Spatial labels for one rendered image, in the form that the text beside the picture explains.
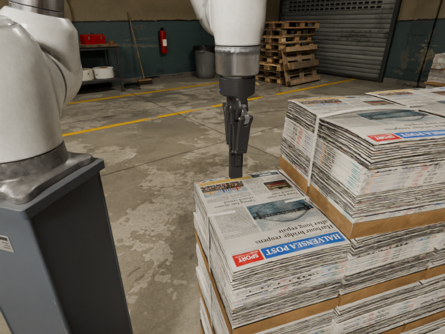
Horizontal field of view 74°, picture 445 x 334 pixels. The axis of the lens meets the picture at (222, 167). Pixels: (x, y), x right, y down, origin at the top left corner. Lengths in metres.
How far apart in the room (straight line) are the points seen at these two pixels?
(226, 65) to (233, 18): 0.08
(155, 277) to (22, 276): 1.13
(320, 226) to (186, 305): 1.03
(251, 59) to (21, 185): 0.46
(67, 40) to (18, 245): 0.42
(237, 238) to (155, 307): 1.02
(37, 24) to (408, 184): 0.82
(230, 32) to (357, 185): 0.39
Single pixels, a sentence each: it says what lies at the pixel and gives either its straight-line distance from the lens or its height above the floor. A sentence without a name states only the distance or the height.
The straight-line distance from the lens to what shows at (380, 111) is 0.87.
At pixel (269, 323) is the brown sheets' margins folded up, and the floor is 0.63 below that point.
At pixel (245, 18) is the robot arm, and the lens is 0.58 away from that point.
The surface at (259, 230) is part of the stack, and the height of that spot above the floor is 0.83.
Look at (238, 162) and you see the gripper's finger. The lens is 0.67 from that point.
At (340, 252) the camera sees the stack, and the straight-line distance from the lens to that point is 0.73.
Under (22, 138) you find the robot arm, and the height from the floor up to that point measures 1.09.
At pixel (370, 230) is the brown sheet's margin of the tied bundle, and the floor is 0.85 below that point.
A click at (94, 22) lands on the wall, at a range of 7.14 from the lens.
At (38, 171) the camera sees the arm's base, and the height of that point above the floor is 1.03.
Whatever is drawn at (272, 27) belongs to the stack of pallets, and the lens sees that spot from 7.22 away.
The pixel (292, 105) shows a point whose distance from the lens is 0.89.
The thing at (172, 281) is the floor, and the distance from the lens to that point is 1.73.
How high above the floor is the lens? 1.26
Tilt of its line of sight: 26 degrees down
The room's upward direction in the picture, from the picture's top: straight up
